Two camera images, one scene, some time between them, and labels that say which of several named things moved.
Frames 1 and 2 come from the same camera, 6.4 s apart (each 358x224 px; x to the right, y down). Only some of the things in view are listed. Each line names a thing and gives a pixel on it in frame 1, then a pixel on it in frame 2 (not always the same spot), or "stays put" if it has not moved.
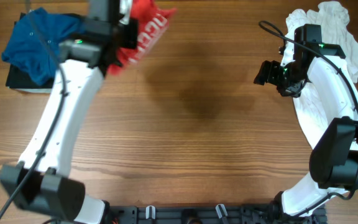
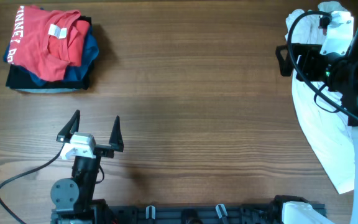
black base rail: (230, 214) stays put
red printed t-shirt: (153, 22) to (48, 42)
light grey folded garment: (36, 90) stays put
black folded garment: (18, 78) stays put
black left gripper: (128, 33) to (103, 149)
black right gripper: (265, 73) to (295, 62)
